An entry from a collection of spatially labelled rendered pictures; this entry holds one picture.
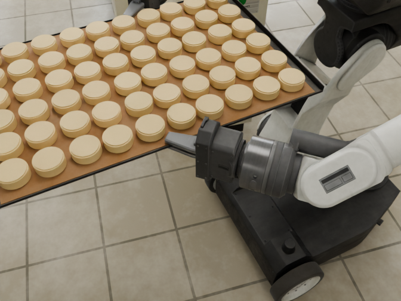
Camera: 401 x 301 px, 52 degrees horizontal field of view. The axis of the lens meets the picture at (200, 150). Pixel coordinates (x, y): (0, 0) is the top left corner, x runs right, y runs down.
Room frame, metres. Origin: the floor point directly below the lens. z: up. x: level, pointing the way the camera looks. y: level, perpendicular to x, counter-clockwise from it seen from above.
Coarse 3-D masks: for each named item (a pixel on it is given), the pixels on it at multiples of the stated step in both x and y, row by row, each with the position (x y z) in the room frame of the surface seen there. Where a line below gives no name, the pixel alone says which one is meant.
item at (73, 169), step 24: (168, 24) 0.79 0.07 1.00; (120, 48) 0.71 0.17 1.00; (216, 48) 0.71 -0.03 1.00; (72, 72) 0.63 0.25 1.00; (168, 72) 0.63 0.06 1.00; (264, 72) 0.63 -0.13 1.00; (48, 96) 0.56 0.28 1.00; (120, 96) 0.56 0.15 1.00; (288, 96) 0.56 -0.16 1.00; (48, 120) 0.50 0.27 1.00; (216, 120) 0.50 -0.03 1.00; (24, 144) 0.45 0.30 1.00; (144, 144) 0.45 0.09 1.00; (168, 144) 0.45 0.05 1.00; (72, 168) 0.39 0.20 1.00; (96, 168) 0.39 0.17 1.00; (0, 192) 0.35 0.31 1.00; (24, 192) 0.35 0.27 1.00
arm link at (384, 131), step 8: (392, 120) 0.42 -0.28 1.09; (400, 120) 0.41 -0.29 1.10; (376, 128) 0.41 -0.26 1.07; (384, 128) 0.40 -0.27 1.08; (392, 128) 0.40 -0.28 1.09; (400, 128) 0.39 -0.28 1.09; (384, 136) 0.39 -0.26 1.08; (392, 136) 0.39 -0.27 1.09; (400, 136) 0.38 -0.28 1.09; (384, 144) 0.38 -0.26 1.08; (392, 144) 0.38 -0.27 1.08; (400, 144) 0.38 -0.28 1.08; (392, 152) 0.37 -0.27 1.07; (400, 152) 0.37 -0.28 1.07; (400, 160) 0.36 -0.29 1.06
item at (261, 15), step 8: (168, 0) 1.44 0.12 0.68; (176, 0) 1.30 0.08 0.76; (264, 0) 1.36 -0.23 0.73; (264, 8) 1.36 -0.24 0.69; (256, 16) 1.35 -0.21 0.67; (264, 16) 1.36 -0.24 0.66; (264, 24) 1.36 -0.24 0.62; (248, 120) 1.36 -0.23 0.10; (232, 128) 1.37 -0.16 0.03; (240, 128) 1.38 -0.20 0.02
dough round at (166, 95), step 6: (162, 84) 0.57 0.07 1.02; (168, 84) 0.57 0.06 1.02; (156, 90) 0.56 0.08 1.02; (162, 90) 0.56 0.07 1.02; (168, 90) 0.56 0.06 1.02; (174, 90) 0.56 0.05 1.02; (156, 96) 0.54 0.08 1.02; (162, 96) 0.54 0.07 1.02; (168, 96) 0.54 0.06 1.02; (174, 96) 0.54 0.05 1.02; (180, 96) 0.55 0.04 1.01; (156, 102) 0.54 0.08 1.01; (162, 102) 0.53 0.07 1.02; (168, 102) 0.53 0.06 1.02; (174, 102) 0.53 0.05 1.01
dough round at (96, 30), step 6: (90, 24) 0.76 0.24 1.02; (96, 24) 0.76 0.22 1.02; (102, 24) 0.76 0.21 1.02; (108, 24) 0.77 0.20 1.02; (90, 30) 0.74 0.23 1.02; (96, 30) 0.74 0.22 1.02; (102, 30) 0.74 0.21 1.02; (108, 30) 0.75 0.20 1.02; (90, 36) 0.73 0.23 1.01; (96, 36) 0.73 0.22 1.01; (102, 36) 0.73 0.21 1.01
